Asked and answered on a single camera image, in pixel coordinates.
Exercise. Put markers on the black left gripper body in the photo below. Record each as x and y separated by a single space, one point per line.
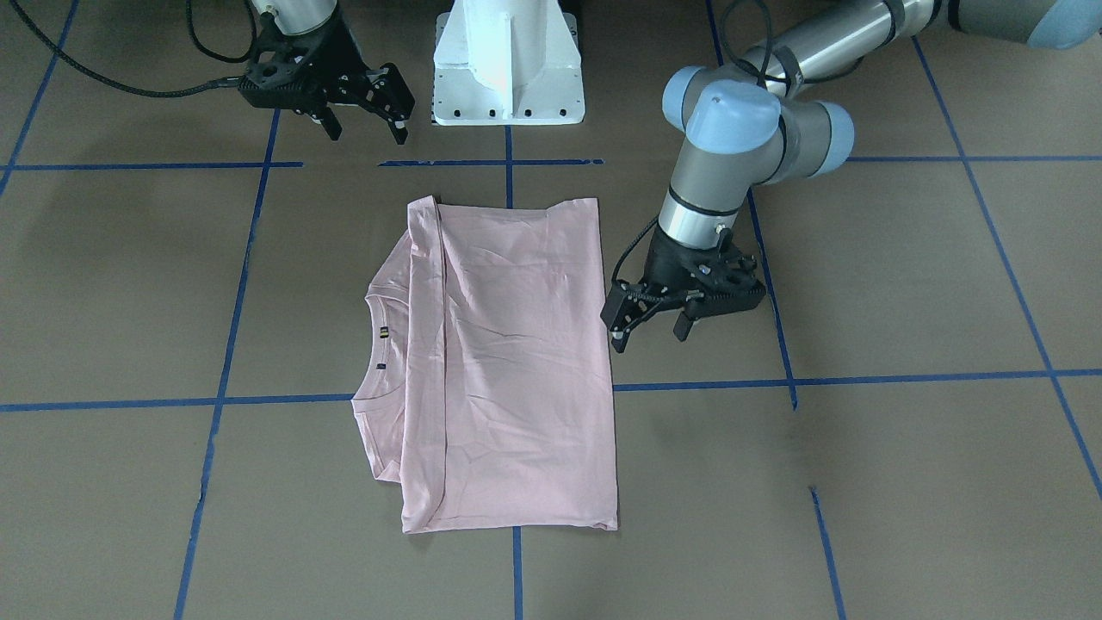
668 263

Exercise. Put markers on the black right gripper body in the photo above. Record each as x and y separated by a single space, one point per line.
339 53

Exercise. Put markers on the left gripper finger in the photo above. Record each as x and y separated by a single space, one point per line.
620 330
684 324

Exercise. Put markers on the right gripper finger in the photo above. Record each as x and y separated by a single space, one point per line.
329 122
382 92

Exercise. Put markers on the pink Snoopy t-shirt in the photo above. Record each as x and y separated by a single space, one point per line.
488 394

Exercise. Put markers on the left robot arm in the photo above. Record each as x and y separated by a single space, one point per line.
744 126

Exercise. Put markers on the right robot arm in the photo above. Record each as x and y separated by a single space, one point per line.
297 17

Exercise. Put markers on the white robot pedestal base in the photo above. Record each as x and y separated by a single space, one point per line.
508 63

